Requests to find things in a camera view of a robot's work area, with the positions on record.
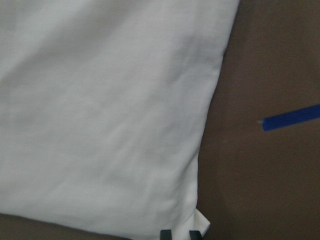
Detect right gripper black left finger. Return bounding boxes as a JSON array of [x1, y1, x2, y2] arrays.
[[159, 229, 172, 240]]

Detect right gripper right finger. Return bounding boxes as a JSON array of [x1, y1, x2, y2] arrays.
[[189, 230, 202, 240]]

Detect cream long-sleeve printed shirt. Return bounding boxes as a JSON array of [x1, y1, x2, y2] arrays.
[[0, 0, 239, 240]]

